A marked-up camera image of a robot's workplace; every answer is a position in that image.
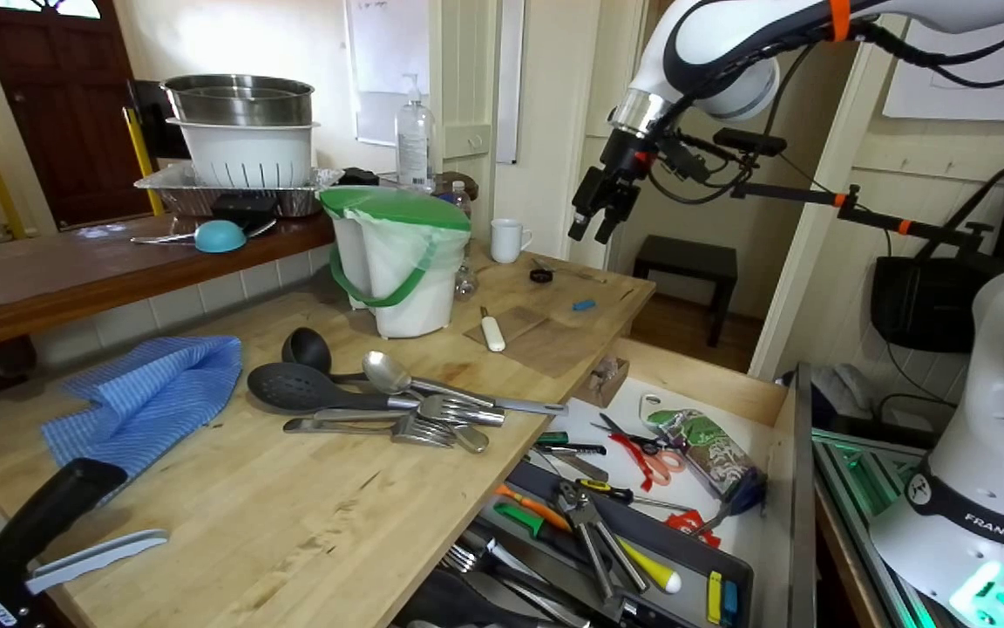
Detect brown wooden counter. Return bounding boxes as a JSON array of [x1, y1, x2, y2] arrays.
[[0, 208, 339, 358]]

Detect metal handled shears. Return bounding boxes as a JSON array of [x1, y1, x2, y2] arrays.
[[550, 483, 652, 604]]

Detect grey flat strip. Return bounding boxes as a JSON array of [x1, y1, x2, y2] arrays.
[[25, 526, 171, 595]]

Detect yellow black Stanley screwdriver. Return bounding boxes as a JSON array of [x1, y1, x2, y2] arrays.
[[567, 479, 642, 505]]

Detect metal spoon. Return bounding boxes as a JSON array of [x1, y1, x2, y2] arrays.
[[361, 349, 567, 419]]

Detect black stand rod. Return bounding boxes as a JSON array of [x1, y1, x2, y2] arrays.
[[707, 124, 1000, 255]]

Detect blue checked cloth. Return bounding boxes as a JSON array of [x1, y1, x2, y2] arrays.
[[39, 333, 249, 479]]

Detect red handled tool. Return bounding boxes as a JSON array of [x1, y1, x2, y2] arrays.
[[663, 505, 725, 551]]

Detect white dish rack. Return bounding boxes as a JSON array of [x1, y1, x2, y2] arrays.
[[132, 117, 323, 196]]

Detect black bag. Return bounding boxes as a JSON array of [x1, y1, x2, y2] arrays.
[[870, 166, 1004, 356]]

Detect white mug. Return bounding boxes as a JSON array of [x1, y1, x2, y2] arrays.
[[490, 217, 535, 270]]

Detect green handled tool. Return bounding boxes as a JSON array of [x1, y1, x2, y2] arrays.
[[495, 498, 550, 542]]

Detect small black ladle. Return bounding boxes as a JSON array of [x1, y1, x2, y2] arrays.
[[280, 326, 372, 383]]

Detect clear plastic bottle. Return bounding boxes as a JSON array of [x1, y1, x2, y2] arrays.
[[394, 89, 437, 191]]

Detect blue handled tool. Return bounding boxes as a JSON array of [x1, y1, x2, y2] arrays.
[[715, 469, 770, 524]]

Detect large metal pot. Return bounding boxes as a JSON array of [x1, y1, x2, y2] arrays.
[[165, 73, 318, 128]]

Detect large black slotted spoon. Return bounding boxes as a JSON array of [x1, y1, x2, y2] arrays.
[[244, 358, 509, 429]]

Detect dark wooden door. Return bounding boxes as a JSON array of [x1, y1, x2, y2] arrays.
[[0, 0, 154, 230]]

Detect green printed packet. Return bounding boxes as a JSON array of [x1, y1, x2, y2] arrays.
[[645, 405, 760, 498]]

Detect teal bowl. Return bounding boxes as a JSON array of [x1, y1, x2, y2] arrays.
[[191, 217, 253, 258]]

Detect white small cylinder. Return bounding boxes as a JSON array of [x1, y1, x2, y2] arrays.
[[479, 303, 509, 356]]

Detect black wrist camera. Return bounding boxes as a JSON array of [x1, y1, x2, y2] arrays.
[[645, 128, 717, 185]]

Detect black stool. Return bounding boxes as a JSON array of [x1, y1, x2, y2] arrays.
[[631, 234, 743, 349]]

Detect wooden drawer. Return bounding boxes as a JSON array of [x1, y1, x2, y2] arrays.
[[390, 334, 820, 628]]

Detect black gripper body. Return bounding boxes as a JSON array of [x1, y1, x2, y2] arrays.
[[567, 122, 660, 230]]

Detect green metal frame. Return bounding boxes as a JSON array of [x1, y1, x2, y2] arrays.
[[813, 429, 936, 628]]

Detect white bucket with green lid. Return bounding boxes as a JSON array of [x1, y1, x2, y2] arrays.
[[318, 185, 479, 343]]

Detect yellow handled tool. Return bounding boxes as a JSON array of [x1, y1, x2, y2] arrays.
[[616, 536, 686, 595]]

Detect orange handled tool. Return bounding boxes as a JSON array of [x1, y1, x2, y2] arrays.
[[495, 483, 574, 534]]

